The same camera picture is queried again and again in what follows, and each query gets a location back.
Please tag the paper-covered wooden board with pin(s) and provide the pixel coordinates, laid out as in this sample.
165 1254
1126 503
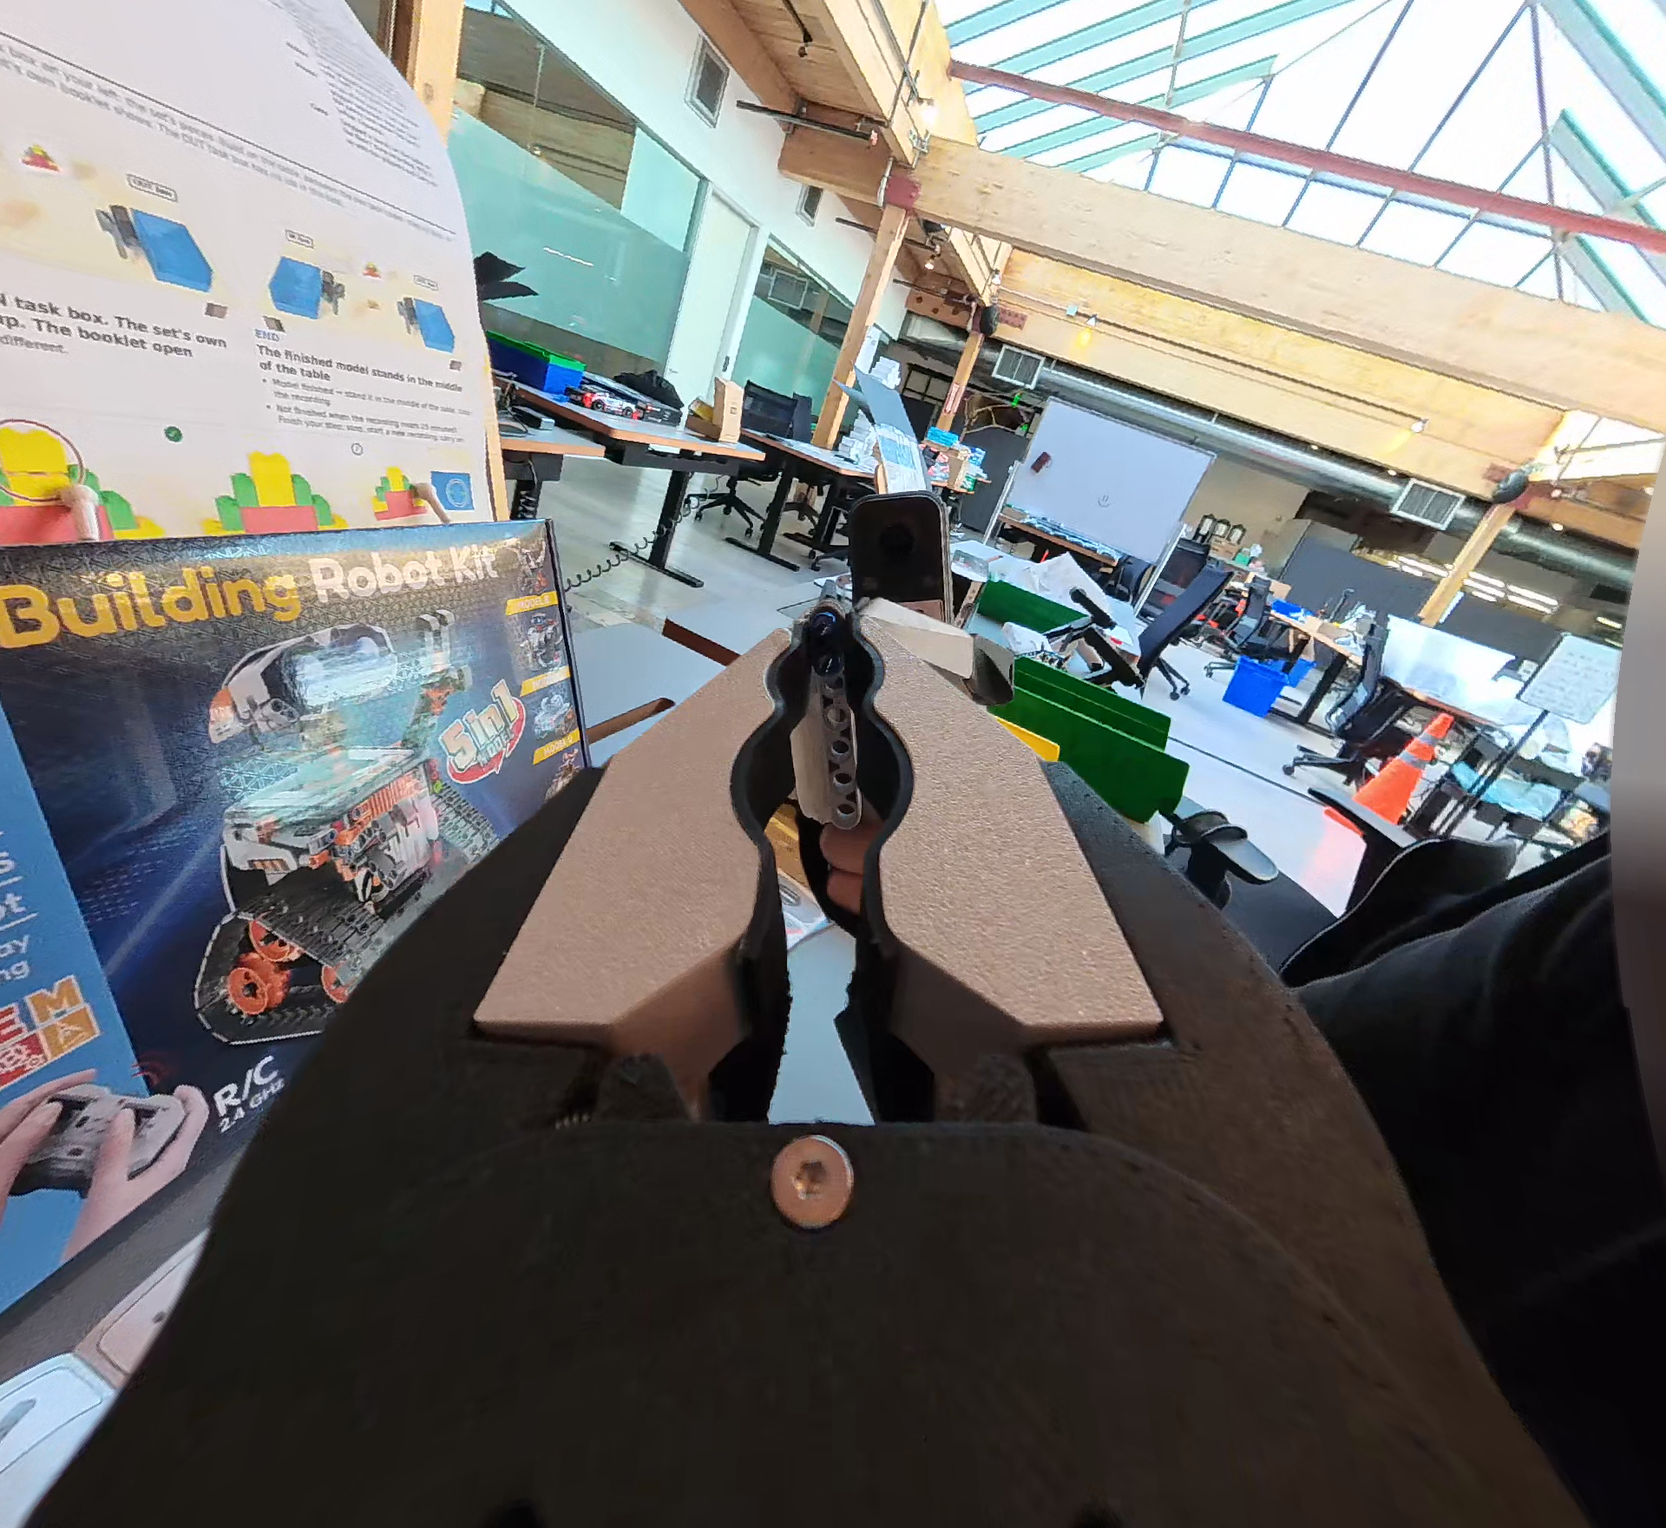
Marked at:
895 434

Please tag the building instruction booklet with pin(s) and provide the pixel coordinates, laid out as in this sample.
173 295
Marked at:
797 910

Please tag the orange traffic cone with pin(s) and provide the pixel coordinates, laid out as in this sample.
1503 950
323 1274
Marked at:
1399 779

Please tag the grey perforated toy beam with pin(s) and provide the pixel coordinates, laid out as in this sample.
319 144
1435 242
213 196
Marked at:
828 759

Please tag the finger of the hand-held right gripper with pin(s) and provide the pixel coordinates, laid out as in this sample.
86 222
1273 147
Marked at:
929 640

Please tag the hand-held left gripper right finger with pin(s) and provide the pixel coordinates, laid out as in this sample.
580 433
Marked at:
1002 903

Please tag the small cardboard box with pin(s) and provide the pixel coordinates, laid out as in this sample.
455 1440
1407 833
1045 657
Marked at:
729 409

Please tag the white whiteboard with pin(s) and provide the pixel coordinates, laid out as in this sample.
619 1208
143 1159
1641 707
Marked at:
1105 479

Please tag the robot kit box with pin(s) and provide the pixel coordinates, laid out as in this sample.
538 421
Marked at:
324 772

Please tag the small white sign board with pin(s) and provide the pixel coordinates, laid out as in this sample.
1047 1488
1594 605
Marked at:
1568 681

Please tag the blue storage bin green lid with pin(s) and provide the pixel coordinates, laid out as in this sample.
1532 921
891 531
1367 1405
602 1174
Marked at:
533 363

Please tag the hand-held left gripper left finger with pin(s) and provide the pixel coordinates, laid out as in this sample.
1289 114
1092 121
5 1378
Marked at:
624 903

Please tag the wooden top standing desk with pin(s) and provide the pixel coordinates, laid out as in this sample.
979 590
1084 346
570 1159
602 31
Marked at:
814 455
611 425

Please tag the green plastic bin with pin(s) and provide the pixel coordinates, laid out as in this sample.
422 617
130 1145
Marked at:
1027 611
1093 772
1087 694

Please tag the red white toy car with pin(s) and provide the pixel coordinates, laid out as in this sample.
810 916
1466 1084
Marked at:
606 397

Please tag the yellow plastic bin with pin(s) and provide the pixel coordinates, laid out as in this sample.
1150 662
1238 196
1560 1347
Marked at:
1027 738

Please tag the blue plastic crate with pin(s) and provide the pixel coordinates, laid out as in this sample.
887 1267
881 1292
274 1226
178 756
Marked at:
1252 687

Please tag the black office chair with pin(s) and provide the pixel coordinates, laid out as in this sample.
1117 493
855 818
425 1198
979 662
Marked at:
1222 852
1179 615
741 459

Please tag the person's right hand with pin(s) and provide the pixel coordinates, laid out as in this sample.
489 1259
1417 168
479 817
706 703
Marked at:
845 870

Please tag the printed instruction sheet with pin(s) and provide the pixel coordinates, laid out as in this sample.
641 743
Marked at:
234 186

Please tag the person's black clothing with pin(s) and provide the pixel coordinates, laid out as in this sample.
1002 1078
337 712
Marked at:
1496 1100

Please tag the blue connector pin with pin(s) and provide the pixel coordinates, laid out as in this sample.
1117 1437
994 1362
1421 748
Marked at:
823 629

